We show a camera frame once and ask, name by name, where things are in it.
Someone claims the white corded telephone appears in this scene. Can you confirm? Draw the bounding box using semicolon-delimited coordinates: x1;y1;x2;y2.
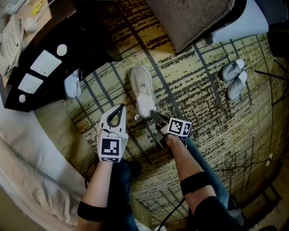
0;14;25;77

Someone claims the black tripod light stand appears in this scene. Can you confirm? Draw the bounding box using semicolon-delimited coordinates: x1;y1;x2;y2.
254;57;289;106

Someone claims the person's left black shoe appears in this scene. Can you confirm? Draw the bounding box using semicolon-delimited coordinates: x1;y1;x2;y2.
127;159;143;179

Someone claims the person's black top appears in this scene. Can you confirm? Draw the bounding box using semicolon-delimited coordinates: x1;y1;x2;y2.
191;195;243;231

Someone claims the black waste bin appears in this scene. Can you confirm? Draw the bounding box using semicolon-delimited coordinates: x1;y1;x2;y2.
267;22;289;60

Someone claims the armchair with blue seat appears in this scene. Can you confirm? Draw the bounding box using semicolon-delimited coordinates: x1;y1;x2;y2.
144;0;270;54

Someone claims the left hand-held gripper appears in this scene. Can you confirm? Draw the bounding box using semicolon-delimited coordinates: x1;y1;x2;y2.
96;103;130;163

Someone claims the person's left forearm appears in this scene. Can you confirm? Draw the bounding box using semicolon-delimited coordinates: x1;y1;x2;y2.
76;160;124;231

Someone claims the white power strip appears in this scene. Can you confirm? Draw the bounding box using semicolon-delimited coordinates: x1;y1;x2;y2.
4;0;29;14

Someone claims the white bed duvet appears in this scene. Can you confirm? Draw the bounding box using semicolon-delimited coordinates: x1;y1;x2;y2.
0;97;90;228

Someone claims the person's right forearm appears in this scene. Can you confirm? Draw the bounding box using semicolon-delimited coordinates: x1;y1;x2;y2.
165;134;221;217

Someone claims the white oval device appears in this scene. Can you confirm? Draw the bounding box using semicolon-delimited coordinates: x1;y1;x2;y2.
23;16;38;32

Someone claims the black forearm band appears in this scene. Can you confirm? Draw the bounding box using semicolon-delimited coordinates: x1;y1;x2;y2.
180;171;214;196
77;200;113;223

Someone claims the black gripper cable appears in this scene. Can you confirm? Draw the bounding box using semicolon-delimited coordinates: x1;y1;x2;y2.
84;157;99;189
157;197;186;231

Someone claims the yellow note card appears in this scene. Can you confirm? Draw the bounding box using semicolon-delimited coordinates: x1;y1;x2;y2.
30;0;45;16

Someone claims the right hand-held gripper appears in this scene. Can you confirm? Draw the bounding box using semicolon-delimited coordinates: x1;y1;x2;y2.
149;109;193;146

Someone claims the dark wooden nightstand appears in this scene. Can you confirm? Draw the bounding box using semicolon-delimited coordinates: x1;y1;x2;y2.
0;0;124;113

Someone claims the beige bed base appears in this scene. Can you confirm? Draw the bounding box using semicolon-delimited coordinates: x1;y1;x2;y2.
33;101;100;188

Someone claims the white square switch panel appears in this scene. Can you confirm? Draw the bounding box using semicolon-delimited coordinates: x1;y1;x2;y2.
17;73;44;94
30;49;62;77

